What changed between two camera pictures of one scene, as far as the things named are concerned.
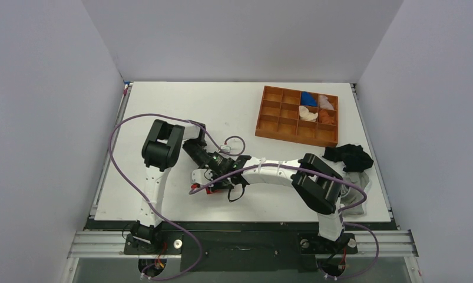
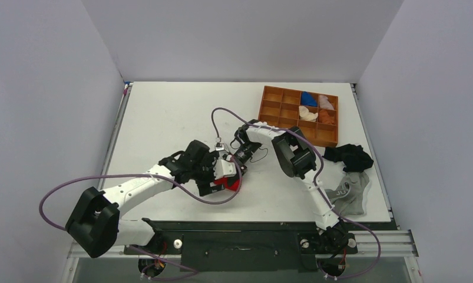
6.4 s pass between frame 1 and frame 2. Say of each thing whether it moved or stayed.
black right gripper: moved
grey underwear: stayed
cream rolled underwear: stayed
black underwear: stayed
